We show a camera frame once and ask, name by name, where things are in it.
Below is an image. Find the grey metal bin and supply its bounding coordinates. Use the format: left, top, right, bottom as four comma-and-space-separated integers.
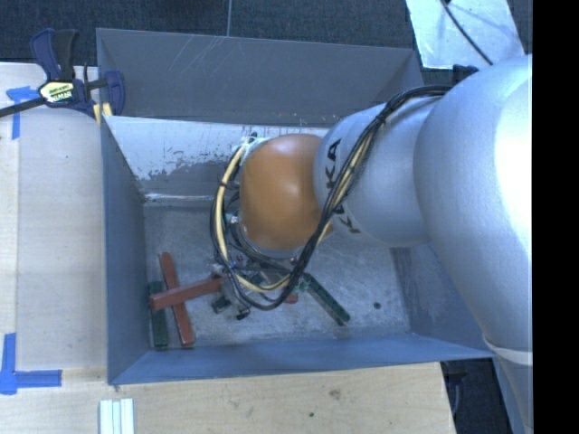
95, 27, 497, 386

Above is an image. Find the pale wood flat board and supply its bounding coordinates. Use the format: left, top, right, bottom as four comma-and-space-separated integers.
14, 105, 109, 373

